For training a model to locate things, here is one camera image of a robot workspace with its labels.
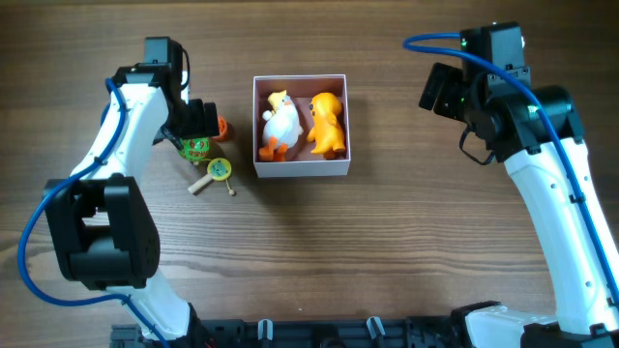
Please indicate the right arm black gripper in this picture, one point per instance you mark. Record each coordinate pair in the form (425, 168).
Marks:
(432, 88)

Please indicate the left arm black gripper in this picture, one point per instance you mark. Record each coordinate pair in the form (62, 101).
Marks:
(203, 121)

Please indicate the orange round cap toy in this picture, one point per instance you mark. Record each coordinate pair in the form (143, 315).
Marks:
(224, 130)

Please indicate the green patterned ball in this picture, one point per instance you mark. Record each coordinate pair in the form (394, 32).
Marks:
(195, 150)

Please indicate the yellow wooden rattle drum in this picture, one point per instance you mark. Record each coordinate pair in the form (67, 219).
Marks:
(218, 170)

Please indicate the white duck toy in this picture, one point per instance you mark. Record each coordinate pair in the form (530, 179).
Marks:
(282, 129)

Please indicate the orange dinosaur toy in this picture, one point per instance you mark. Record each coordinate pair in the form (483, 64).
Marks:
(326, 132)

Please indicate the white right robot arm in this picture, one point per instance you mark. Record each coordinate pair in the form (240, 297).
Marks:
(537, 134)

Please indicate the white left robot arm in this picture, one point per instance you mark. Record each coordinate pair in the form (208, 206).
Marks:
(102, 231)

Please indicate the white cardboard box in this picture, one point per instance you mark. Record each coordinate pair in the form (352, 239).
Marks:
(300, 162)

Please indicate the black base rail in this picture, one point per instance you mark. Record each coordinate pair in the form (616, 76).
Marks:
(418, 332)

